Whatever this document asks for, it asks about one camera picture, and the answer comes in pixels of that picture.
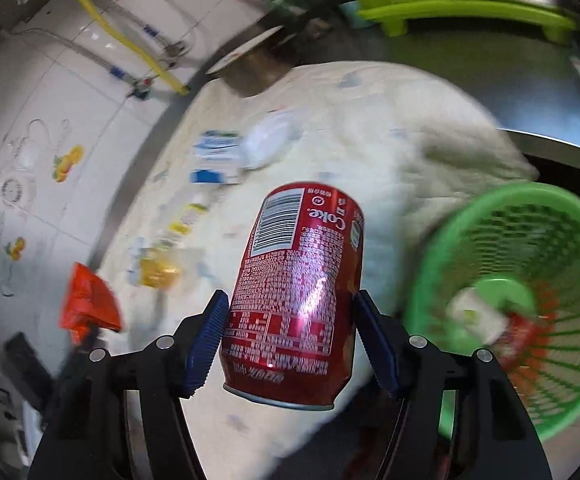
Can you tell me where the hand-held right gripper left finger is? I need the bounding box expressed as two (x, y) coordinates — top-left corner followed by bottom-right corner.
(27, 289), (231, 480)

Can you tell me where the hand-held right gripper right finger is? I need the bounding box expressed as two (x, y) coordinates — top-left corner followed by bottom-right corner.
(352, 289), (553, 480)

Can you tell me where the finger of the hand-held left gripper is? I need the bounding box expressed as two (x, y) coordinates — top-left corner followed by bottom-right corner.
(56, 327), (103, 392)

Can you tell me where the orange snack packet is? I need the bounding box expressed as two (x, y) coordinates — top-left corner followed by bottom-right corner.
(58, 261), (123, 346)

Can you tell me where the red soda can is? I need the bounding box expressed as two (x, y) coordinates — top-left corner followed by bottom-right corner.
(219, 182), (365, 408)

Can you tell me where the green plastic basket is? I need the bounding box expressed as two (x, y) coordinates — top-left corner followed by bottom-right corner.
(402, 182), (580, 443)

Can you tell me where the yellow packet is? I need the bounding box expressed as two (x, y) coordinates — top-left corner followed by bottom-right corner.
(130, 247), (205, 293)

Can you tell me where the white crumpled paper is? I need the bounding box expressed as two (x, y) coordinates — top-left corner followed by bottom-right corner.
(445, 287), (508, 346)

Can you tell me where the red wrapper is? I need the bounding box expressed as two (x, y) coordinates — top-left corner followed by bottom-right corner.
(495, 310), (546, 371)

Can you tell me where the blue white carton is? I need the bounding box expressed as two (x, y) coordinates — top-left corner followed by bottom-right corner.
(189, 130), (245, 186)

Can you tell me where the cream printed quilted blanket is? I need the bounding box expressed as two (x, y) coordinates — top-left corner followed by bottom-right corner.
(97, 60), (541, 480)

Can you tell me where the metal valve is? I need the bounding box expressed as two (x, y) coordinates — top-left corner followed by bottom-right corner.
(162, 42), (191, 68)
(124, 75), (153, 101)

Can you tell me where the steel sink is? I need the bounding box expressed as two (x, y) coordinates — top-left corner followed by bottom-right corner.
(500, 127), (580, 183)

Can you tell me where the green dish rack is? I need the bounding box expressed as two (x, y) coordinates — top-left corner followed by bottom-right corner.
(307, 0), (578, 43)

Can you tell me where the corrugated metal hose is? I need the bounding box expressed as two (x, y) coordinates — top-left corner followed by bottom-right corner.
(12, 27), (138, 88)
(94, 0), (193, 58)

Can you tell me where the yellow gas hose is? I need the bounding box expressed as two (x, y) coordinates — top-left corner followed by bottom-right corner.
(62, 0), (191, 96)

